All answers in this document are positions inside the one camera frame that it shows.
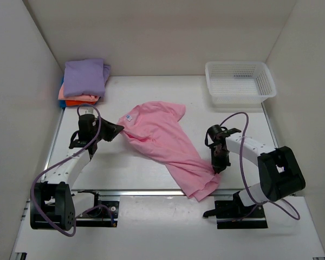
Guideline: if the folded salmon t-shirt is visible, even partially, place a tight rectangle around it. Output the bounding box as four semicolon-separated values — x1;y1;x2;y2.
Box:
58;83;100;102

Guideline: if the folded orange t-shirt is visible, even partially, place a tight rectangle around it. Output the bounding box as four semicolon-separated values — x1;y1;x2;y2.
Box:
65;100;98;107

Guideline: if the white plastic basket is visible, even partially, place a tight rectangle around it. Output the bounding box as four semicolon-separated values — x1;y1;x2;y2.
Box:
205;61;277;106

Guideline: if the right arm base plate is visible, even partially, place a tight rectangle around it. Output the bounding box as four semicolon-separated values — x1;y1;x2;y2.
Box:
203;200;268;230

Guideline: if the folded purple t-shirt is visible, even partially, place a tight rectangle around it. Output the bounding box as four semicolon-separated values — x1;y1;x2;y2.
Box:
63;58;111;97

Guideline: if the aluminium table edge rail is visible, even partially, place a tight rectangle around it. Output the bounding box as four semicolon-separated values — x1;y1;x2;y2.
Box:
39;108;295;198

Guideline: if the folded blue t-shirt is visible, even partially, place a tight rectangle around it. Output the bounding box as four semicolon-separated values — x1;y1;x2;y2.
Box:
58;78;66;109

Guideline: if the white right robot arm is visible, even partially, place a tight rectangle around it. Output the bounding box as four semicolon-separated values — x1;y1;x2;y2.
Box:
204;125;306;218

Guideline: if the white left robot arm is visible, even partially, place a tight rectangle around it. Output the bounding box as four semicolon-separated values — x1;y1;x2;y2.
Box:
30;114;124;233

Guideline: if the pink t-shirt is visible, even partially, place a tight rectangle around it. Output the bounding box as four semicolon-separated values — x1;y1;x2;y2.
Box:
118;101;220;201

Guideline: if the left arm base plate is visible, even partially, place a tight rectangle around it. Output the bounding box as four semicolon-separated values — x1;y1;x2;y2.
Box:
76;199;120;228

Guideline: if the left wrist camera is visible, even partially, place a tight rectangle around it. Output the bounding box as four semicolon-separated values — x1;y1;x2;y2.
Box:
82;107;94;115

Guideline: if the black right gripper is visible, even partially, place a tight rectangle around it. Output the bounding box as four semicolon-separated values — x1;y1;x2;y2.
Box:
209;145;231;173

